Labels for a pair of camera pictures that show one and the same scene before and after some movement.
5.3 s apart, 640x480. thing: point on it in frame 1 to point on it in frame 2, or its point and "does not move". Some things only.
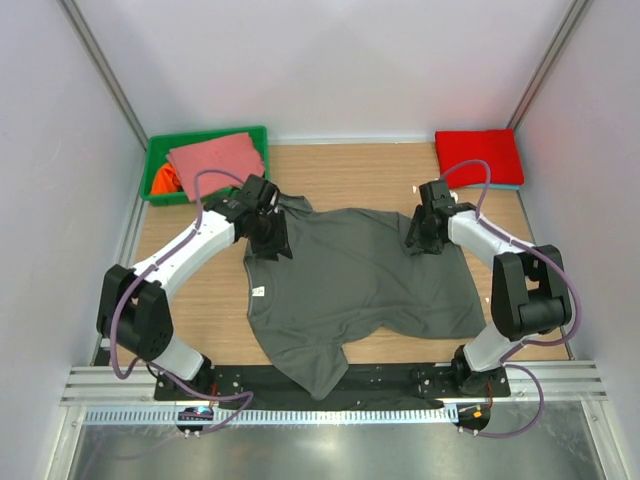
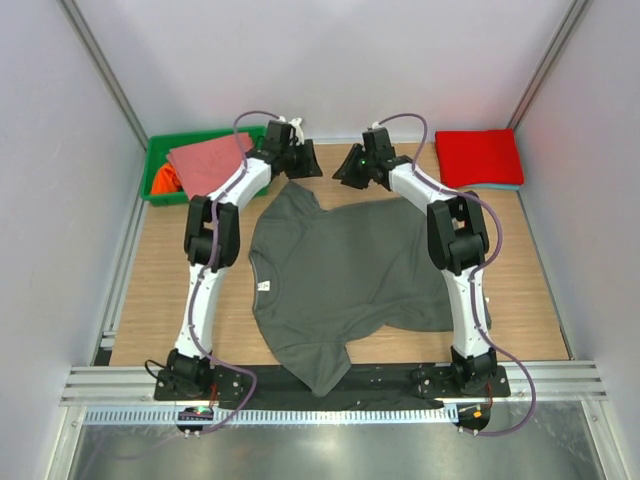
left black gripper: x=279 y=244 to x=309 y=166
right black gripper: x=415 y=236 to x=345 y=173
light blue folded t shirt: x=497 y=186 does not move
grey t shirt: x=352 y=280 does not move
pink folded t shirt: x=236 y=155 does not move
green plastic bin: x=157 y=152 does not move
